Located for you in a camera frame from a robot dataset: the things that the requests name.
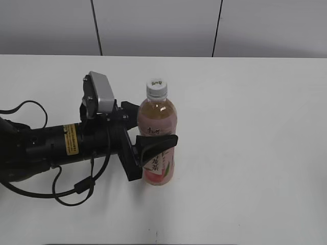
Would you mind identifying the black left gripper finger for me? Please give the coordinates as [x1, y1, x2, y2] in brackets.
[135, 135, 178, 167]
[121, 101, 139, 129]

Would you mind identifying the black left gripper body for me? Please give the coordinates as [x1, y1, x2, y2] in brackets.
[79, 102, 142, 181]

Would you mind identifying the pink peach tea bottle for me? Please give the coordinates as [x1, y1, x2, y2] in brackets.
[137, 95, 177, 186]

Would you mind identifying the white bottle cap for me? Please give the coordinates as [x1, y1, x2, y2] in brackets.
[146, 79, 168, 97]

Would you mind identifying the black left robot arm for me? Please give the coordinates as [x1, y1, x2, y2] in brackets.
[1, 102, 178, 182]

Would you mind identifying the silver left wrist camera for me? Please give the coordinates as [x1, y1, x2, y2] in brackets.
[82, 71, 115, 119]

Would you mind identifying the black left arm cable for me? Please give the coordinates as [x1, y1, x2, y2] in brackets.
[0, 100, 111, 206]

